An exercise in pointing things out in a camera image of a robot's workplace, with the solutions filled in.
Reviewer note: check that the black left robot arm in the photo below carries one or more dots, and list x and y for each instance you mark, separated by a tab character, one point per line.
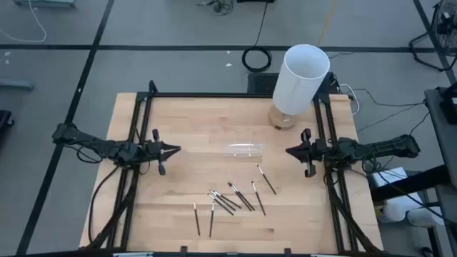
118	151

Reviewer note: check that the black floor fan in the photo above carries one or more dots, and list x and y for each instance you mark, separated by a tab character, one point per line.
445	25

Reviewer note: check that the grey metal base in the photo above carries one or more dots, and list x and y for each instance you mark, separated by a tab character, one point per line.
44	3

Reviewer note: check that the clear plastic container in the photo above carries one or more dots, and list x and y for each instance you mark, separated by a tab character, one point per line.
250	151

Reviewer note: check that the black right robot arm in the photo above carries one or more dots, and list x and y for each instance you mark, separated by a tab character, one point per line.
385	146

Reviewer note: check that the white table lamp wooden base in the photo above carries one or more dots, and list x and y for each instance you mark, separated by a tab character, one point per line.
300	85

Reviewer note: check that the grey metal bar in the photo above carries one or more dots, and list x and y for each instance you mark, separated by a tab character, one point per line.
16	85

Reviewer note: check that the grey side table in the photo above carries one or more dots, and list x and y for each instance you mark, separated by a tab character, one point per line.
439	135

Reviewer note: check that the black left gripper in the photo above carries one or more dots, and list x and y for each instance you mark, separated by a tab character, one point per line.
155	151

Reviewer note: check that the white box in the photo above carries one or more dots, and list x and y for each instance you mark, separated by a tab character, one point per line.
389	176

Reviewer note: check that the white paper roll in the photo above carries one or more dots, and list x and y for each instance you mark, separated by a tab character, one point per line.
394	212
425	216

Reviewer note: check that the black vented box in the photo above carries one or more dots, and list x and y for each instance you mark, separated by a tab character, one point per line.
262	84

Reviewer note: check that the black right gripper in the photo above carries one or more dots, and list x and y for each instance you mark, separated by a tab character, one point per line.
316	150

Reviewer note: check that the black device on side table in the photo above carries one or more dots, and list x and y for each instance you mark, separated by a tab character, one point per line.
450	107

